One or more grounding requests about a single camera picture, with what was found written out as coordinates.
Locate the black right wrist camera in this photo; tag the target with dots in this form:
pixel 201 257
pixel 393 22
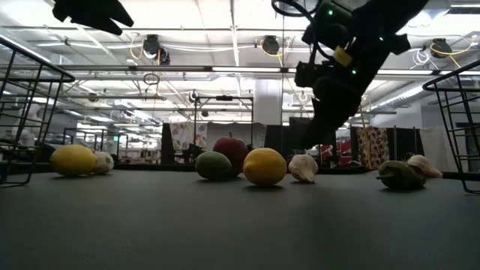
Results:
pixel 305 75

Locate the yellow lemon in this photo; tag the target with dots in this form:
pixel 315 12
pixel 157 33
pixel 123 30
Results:
pixel 264 167
pixel 71 160

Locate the red chili pepper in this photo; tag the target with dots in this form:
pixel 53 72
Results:
pixel 399 176

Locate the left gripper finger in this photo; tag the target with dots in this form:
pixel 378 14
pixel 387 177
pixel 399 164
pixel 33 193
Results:
pixel 112 29
pixel 93 11

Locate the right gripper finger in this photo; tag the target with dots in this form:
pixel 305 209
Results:
pixel 322 127

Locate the white column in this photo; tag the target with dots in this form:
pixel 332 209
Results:
pixel 268 101

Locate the yellow tape tag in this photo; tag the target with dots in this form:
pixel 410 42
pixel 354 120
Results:
pixel 342 56

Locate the red yellow apple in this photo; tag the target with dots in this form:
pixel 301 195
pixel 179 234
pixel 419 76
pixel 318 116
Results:
pixel 236 148

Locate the white garlic bulb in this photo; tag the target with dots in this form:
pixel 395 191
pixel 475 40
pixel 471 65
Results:
pixel 425 165
pixel 303 168
pixel 105 163

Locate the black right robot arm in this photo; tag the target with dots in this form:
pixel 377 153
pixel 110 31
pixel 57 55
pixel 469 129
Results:
pixel 375 30

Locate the green lime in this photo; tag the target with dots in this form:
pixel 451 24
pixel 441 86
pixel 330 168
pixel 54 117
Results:
pixel 213 165

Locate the black stand frame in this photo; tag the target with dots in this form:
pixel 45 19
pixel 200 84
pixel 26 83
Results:
pixel 224 98

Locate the patterned curtain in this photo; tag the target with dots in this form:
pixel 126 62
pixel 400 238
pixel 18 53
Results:
pixel 377 146

